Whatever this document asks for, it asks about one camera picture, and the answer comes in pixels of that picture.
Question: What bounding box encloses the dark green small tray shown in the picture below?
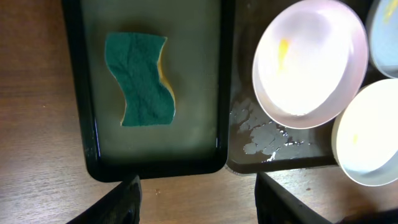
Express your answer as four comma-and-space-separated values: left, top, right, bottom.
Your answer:
62, 0, 235, 182

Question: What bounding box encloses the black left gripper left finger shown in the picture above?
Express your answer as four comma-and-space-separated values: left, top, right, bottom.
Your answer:
68, 175, 142, 224

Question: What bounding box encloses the light grey plate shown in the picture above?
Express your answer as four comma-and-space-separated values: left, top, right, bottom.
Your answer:
366, 0, 397, 78

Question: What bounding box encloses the green and yellow sponge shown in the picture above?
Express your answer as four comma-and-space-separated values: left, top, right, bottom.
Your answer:
104, 32, 176, 127

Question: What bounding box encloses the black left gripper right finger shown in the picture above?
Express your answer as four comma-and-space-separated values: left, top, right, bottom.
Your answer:
254, 172, 330, 224

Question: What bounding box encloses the pink plate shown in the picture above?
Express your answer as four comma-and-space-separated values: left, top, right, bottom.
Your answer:
252, 1, 369, 129

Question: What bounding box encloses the large brown tray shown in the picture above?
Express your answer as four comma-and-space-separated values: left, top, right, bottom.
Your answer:
227, 1, 386, 174

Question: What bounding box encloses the cream white plate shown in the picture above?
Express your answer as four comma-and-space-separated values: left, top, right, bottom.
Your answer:
331, 79, 397, 187

